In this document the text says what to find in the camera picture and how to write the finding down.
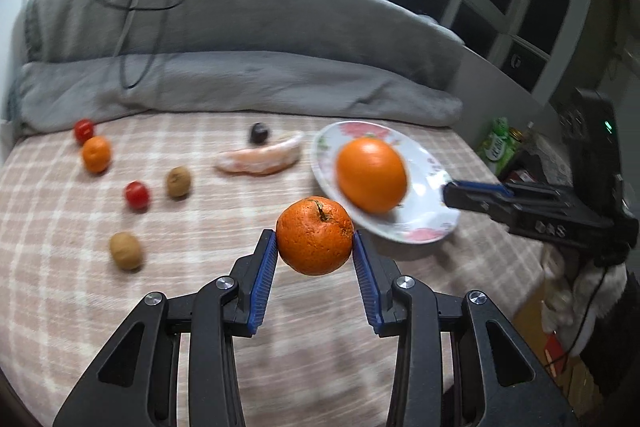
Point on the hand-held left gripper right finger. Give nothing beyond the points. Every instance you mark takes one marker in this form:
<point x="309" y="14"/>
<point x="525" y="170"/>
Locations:
<point x="368" y="287"/>

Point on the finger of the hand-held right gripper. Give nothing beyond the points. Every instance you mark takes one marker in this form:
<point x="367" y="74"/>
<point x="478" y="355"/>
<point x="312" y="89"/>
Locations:
<point x="492" y="189"/>
<point x="475" y="202"/>

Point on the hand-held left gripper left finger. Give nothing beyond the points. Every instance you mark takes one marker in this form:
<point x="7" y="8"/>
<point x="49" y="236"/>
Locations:
<point x="262" y="287"/>

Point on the white floral plate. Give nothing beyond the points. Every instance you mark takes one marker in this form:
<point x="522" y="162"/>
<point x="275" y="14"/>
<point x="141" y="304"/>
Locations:
<point x="430" y="217"/>

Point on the tangerine with stem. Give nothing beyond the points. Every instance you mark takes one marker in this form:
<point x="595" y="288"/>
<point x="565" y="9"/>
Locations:
<point x="315" y="237"/>

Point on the large orange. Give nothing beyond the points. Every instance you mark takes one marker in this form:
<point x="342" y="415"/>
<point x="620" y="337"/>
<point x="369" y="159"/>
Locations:
<point x="371" y="174"/>

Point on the peeled pomelo segment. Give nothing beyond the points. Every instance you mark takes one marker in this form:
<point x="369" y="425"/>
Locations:
<point x="260" y="159"/>

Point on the brown kiwi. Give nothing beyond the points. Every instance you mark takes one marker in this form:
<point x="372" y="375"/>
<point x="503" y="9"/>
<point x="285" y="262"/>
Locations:
<point x="126" y="251"/>
<point x="179" y="182"/>

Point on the dark purple grape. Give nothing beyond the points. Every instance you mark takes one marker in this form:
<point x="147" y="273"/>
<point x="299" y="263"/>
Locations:
<point x="259" y="133"/>

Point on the red cherry tomato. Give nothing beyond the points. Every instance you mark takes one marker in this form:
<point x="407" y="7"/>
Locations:
<point x="84" y="131"/>
<point x="137" y="196"/>

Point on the small tangerine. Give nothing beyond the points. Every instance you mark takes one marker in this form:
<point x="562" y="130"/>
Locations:
<point x="96" y="154"/>

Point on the person's right hand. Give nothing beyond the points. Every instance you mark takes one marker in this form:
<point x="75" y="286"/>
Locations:
<point x="607" y="287"/>

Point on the green packet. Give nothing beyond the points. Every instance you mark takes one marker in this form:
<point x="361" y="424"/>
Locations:
<point x="497" y="147"/>

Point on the pink plaid bed cover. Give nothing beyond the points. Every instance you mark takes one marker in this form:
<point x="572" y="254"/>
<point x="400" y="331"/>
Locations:
<point x="200" y="317"/>

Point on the cardboard box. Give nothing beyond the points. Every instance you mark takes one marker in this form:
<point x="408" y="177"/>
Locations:
<point x="530" y="322"/>

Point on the white framed glass cabinet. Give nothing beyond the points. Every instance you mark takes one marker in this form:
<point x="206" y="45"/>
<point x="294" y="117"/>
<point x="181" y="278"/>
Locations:
<point x="540" y="7"/>

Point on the grey blanket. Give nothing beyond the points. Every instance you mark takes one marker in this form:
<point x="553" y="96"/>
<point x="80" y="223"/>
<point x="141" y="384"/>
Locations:
<point x="280" y="72"/>

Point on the white bed frame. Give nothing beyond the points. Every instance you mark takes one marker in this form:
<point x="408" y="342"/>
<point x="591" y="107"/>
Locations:
<point x="480" y="72"/>

